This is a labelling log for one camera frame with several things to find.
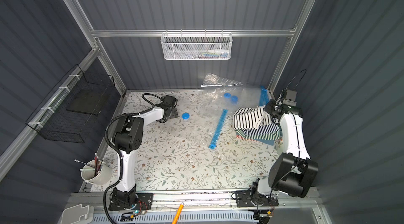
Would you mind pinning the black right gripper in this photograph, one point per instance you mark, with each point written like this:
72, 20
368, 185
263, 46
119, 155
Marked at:
271, 108

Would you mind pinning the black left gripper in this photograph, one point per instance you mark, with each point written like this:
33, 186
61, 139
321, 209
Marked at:
173, 112

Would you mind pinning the blue white striped garment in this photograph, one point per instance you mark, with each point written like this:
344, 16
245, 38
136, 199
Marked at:
272, 131

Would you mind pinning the black white striped garment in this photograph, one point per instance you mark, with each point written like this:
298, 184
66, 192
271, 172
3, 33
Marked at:
251, 118

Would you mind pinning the clear vacuum bag blue zipper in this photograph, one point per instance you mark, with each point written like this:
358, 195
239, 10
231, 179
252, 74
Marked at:
214, 87

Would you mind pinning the green white striped garment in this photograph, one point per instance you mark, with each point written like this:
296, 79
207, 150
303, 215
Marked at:
255, 138

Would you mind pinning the grey blue ribbed garment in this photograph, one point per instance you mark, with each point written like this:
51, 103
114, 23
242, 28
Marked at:
268, 142

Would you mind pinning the red white striped tank top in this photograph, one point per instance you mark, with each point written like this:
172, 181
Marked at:
241, 137

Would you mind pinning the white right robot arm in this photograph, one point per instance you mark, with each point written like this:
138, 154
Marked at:
293, 172

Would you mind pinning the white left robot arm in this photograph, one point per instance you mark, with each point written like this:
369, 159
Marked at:
124, 134

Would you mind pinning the blue round valve cap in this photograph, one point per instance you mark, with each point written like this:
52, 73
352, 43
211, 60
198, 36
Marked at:
234, 99

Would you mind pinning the white pen cup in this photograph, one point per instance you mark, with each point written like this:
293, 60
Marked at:
100, 177

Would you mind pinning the orange pencil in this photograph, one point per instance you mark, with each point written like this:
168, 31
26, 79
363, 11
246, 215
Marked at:
178, 214

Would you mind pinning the white wire wall basket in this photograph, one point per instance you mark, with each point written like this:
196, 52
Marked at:
194, 48

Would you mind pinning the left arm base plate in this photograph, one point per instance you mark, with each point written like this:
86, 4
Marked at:
120, 201

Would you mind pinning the black wire wall basket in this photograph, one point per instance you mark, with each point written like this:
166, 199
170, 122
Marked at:
71, 113

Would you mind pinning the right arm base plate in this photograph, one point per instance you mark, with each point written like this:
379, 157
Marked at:
246, 199

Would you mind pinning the white vented cable duct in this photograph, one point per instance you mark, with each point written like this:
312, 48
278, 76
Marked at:
188, 217

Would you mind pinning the aluminium corner frame post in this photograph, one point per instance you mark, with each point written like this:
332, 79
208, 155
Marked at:
290, 45

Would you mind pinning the white plastic bracket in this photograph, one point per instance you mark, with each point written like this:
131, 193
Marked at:
78, 214

